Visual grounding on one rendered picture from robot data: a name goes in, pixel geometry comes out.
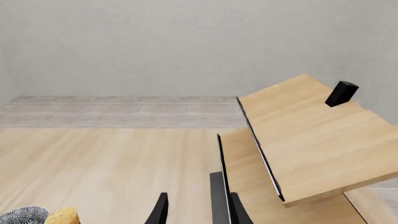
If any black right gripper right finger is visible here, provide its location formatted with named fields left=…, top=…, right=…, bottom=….
left=231, top=192, right=255, bottom=224

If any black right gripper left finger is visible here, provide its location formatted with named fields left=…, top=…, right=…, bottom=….
left=144, top=192, right=169, bottom=224

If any pale wooden drawer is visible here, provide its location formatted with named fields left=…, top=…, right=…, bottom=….
left=216, top=127, right=367, bottom=224

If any pale wooden cabinet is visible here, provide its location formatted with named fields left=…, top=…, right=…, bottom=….
left=235, top=73, right=398, bottom=224

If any yellow bread piece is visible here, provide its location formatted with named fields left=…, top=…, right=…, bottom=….
left=44, top=206, right=81, bottom=224

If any grey patterned bowl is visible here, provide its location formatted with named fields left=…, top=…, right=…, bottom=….
left=0, top=205, right=50, bottom=224

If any small black box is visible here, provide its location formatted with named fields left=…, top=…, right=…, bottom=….
left=324, top=80, right=359, bottom=108

